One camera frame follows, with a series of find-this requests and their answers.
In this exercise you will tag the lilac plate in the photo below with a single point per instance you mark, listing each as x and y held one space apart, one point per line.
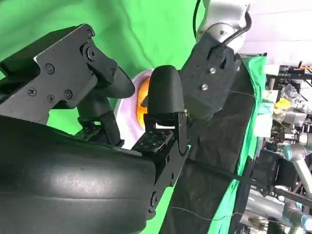
126 114

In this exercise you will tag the green table cloth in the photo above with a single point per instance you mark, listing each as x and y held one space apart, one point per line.
134 29

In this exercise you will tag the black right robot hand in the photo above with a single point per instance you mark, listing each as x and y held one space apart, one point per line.
73 182

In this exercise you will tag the black backdrop cloth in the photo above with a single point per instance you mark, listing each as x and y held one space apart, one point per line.
214 151

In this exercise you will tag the orange and white bread roll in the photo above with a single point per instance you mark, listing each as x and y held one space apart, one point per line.
142 109

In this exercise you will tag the cluttered black workshop shelf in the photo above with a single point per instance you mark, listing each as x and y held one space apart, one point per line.
290 78

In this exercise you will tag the yellow item on shelf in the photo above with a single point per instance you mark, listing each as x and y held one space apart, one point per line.
281 103

